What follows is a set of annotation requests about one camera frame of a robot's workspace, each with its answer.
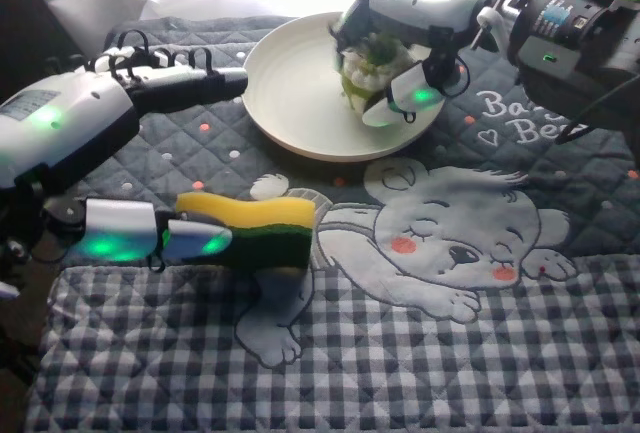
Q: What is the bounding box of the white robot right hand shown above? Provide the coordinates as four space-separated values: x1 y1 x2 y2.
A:
331 0 495 129

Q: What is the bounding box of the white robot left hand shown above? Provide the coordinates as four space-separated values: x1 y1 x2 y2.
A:
0 30 250 274

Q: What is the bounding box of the green toy cupcake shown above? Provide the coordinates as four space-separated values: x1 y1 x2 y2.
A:
335 35 416 112

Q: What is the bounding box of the yellow green sponge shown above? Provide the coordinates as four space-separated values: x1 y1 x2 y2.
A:
175 191 317 273

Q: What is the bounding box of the cream round plate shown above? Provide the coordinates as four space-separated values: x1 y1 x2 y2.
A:
241 11 446 162

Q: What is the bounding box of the grey bear print quilt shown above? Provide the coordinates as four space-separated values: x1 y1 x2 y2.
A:
27 15 640 433

